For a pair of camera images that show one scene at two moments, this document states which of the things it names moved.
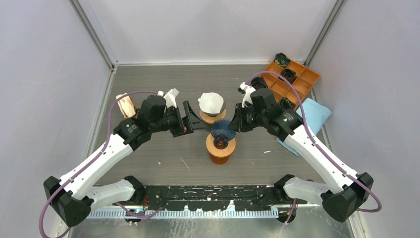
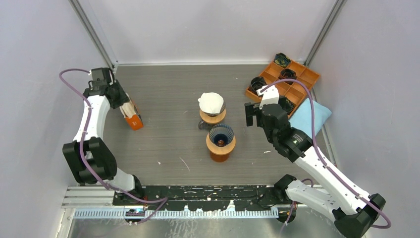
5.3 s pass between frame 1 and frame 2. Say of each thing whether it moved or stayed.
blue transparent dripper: moved
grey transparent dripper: stayed
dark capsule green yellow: stayed
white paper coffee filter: stayed
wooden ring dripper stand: stayed
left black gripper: moved
